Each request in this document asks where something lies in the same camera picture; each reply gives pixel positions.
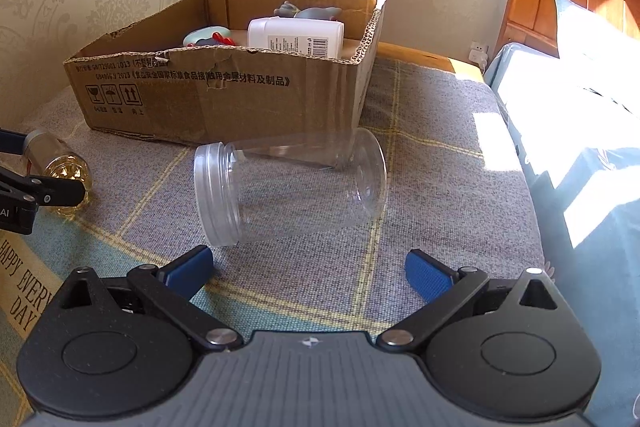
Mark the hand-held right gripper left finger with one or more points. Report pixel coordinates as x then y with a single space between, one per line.
192 269

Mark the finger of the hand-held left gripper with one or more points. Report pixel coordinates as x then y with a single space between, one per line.
12 142
50 193

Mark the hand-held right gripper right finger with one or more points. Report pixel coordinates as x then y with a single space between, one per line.
425 274

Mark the gold pin bottle silver cap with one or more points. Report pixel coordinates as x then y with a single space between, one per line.
60 162

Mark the clear plastic jar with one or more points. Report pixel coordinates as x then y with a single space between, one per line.
300 187

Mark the cardboard box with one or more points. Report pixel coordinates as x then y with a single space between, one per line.
225 107

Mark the teal earbud case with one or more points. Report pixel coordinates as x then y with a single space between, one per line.
196 34

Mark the plaid table cloth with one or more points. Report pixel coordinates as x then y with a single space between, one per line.
425 132

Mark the light blue bed sheet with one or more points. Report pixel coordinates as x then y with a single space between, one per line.
590 207

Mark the white plastic bottle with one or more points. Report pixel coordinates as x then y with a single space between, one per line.
295 38

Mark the grey blue toy figure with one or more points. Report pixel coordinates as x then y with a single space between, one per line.
310 13

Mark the white pillow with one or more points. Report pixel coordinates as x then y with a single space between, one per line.
600 22

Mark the white wall socket plug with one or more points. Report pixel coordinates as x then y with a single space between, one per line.
477 53

